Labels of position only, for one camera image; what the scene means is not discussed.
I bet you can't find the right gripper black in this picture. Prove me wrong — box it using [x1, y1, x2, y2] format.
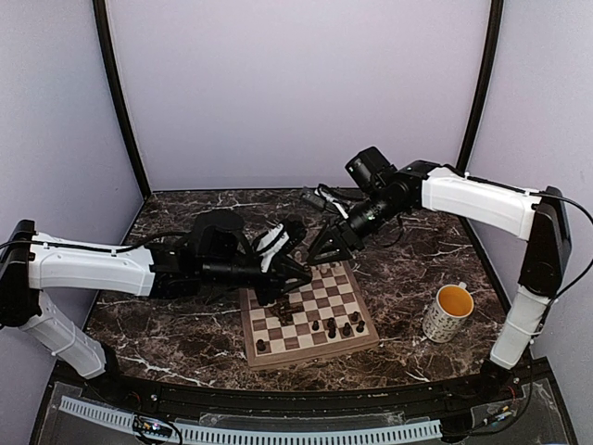
[306, 189, 404, 265]

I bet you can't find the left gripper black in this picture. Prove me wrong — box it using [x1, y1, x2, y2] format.
[200, 254, 312, 306]

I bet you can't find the wooden chess board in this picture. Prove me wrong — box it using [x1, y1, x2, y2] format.
[240, 261, 379, 370]

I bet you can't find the patterned mug yellow inside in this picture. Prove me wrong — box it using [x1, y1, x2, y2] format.
[422, 282, 474, 344]

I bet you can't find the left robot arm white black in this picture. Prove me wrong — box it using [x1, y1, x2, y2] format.
[1, 210, 312, 404]

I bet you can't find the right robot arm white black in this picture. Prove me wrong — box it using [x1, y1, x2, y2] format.
[307, 146, 572, 402]

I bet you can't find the pile of dark chess pieces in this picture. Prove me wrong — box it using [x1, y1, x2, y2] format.
[270, 300, 303, 326]

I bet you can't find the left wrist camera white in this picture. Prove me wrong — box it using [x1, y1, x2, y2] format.
[253, 220, 307, 273]

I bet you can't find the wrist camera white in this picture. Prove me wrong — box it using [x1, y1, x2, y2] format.
[253, 220, 307, 273]
[300, 186, 348, 219]

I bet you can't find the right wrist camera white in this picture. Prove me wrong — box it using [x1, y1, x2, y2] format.
[300, 186, 348, 219]

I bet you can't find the black front rail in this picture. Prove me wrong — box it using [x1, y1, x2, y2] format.
[62, 370, 511, 418]

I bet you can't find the left black frame post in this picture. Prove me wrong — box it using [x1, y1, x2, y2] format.
[92, 0, 152, 200]

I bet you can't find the black frame post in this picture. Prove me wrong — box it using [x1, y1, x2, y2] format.
[451, 0, 505, 186]
[92, 0, 152, 200]

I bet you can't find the white slotted cable duct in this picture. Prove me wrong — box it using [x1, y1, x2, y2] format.
[58, 396, 442, 444]

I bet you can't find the right black frame post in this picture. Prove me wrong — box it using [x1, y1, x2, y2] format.
[451, 0, 505, 186]

